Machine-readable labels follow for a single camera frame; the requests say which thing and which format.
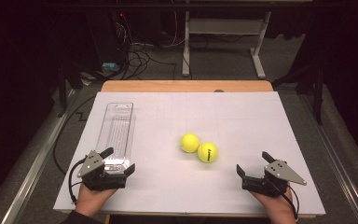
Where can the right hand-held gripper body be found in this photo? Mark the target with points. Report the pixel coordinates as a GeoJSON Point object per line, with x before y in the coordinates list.
{"type": "Point", "coordinates": [270, 186]}

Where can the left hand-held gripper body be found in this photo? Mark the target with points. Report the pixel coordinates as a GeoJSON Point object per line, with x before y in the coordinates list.
{"type": "Point", "coordinates": [105, 182]}

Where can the clear plastic container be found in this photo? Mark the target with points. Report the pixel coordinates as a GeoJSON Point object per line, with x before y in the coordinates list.
{"type": "Point", "coordinates": [118, 130]}

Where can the yellow tennis ball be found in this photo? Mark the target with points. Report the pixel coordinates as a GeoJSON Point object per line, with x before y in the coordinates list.
{"type": "Point", "coordinates": [189, 143]}
{"type": "Point", "coordinates": [207, 152]}

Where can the person's left hand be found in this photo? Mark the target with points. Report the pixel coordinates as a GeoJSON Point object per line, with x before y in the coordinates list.
{"type": "Point", "coordinates": [90, 200]}

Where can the person's right hand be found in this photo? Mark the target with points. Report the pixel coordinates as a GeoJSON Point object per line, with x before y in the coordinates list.
{"type": "Point", "coordinates": [279, 210]}

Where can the white board mat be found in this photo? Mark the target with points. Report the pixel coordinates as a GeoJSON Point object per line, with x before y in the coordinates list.
{"type": "Point", "coordinates": [230, 124]}

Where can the black metal stand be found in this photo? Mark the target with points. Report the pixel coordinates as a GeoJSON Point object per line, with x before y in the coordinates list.
{"type": "Point", "coordinates": [62, 93]}
{"type": "Point", "coordinates": [318, 93]}

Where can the teal small box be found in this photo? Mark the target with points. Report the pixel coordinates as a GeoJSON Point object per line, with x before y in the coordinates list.
{"type": "Point", "coordinates": [110, 66]}

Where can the black computer tower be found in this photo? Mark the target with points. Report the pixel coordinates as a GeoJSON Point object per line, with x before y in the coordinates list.
{"type": "Point", "coordinates": [105, 37]}

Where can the aluminium floor rail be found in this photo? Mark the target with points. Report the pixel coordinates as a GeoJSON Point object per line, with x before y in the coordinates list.
{"type": "Point", "coordinates": [338, 168]}
{"type": "Point", "coordinates": [34, 168]}

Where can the white metal desk frame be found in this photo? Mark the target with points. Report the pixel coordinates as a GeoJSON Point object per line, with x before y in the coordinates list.
{"type": "Point", "coordinates": [227, 26]}

